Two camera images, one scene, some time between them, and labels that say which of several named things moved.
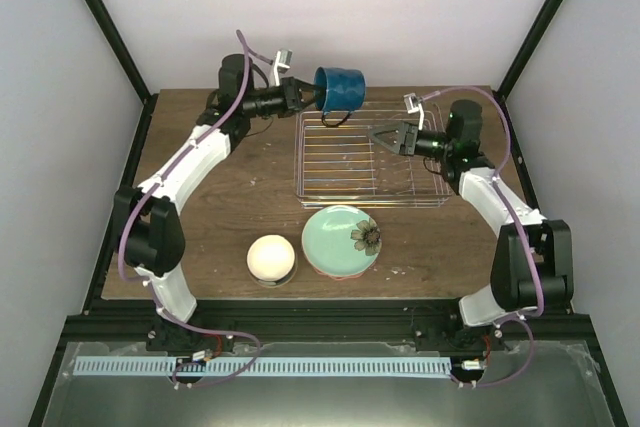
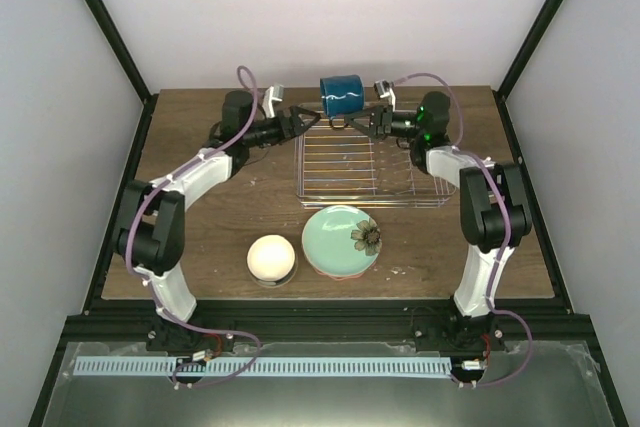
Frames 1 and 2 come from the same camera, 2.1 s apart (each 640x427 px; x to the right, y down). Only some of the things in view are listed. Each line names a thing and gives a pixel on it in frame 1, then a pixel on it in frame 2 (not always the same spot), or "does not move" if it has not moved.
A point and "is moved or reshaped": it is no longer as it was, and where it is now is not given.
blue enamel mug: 338,92 is moved or reshaped
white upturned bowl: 270,257 does not move
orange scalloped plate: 352,276 does not move
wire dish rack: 344,167 does not move
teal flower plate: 341,240 does not move
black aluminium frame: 119,320 does not move
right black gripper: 402,130 -> 381,121
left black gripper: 290,87 -> 296,126
